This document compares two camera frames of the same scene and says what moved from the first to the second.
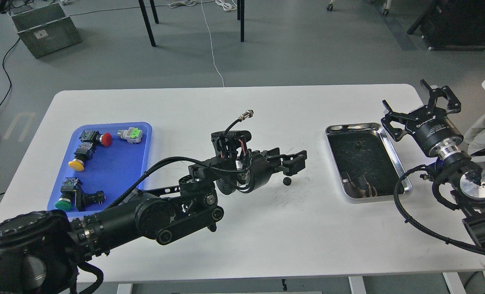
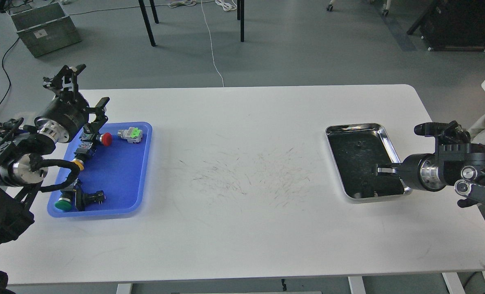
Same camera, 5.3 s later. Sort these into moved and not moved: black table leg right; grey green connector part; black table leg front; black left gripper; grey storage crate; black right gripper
Moved: black right gripper; black left gripper
Not moved: black table leg right; grey storage crate; grey green connector part; black table leg front
